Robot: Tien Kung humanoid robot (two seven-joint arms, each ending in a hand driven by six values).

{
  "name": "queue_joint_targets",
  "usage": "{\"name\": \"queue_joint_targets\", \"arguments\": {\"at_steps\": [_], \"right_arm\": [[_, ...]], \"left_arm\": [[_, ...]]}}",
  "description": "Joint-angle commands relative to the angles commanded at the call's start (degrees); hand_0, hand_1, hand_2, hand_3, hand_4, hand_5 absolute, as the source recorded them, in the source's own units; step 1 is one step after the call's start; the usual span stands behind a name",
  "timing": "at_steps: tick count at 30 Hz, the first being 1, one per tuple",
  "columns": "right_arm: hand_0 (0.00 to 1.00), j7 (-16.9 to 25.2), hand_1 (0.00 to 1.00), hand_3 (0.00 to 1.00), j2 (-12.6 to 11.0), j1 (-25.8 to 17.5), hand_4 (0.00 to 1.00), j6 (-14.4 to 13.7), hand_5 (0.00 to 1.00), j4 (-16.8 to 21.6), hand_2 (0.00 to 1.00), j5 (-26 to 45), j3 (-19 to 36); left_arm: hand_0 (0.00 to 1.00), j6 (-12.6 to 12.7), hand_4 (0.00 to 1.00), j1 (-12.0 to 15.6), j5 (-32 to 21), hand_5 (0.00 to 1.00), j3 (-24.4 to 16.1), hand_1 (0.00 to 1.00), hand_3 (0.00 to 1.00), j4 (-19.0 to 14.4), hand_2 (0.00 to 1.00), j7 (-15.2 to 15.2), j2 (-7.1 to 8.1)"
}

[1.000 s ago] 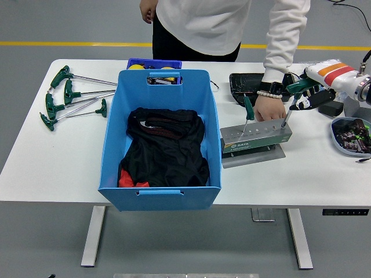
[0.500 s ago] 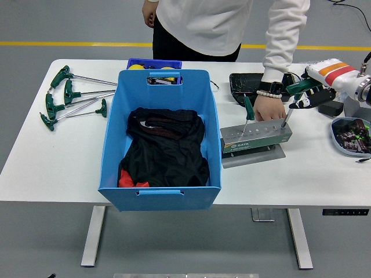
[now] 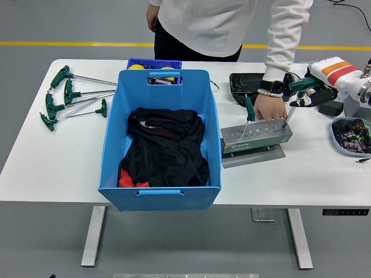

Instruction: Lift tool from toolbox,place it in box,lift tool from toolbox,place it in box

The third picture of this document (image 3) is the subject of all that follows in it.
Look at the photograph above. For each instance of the black wristwatch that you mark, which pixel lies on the black wristwatch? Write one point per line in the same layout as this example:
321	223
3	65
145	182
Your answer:
274	85

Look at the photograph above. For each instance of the black plastic tray housing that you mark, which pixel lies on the black plastic tray housing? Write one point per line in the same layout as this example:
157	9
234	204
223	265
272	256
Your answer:
245	84

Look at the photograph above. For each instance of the black cloth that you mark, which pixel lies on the black cloth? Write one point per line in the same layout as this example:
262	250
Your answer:
165	150

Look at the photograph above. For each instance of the blue-grey bowl of capacitors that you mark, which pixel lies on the blue-grey bowl of capacitors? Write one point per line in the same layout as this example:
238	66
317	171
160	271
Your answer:
350	136

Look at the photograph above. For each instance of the light blue plastic storage box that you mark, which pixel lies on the light blue plastic storage box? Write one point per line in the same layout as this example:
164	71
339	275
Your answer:
162	199

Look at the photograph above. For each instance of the black table control panel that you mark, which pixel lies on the black table control panel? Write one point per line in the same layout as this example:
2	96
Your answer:
345	212

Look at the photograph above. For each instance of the yellow round item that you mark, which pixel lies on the yellow round item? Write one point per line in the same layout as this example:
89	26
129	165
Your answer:
167	68
136	67

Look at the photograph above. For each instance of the black plug tip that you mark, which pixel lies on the black plug tip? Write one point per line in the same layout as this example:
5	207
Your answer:
362	160

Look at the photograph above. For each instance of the red cloth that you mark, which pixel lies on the red cloth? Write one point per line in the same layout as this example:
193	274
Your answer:
126	179

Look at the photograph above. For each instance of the white table leg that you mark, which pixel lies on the white table leg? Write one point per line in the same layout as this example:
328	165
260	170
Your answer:
300	237
92	237

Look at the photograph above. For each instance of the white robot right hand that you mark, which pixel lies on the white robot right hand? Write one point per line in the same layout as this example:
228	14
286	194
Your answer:
339	72

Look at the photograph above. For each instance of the grey hex key holder stand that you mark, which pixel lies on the grey hex key holder stand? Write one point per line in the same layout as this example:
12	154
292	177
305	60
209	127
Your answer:
255	140

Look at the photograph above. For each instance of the person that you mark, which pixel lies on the person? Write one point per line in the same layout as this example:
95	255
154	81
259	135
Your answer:
203	26

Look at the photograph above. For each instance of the grey box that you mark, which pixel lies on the grey box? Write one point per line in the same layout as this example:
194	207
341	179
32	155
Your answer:
355	107

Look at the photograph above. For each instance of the person's right hand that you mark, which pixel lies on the person's right hand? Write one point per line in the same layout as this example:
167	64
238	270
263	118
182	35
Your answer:
152	17

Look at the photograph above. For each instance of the metal floor plate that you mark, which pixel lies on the metal floor plate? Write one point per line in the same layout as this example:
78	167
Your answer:
262	215

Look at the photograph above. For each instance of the person's left forearm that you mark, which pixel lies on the person's left forearm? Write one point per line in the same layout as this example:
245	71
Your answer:
282	43

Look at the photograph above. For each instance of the dark blue plastic bin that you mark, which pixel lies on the dark blue plastic bin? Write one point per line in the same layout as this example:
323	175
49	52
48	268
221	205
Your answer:
156	62

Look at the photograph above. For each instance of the black power adapter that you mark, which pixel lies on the black power adapter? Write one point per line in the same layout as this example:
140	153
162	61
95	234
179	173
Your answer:
329	108

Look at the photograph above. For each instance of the person's left hand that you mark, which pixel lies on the person's left hand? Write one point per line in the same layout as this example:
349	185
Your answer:
269	107

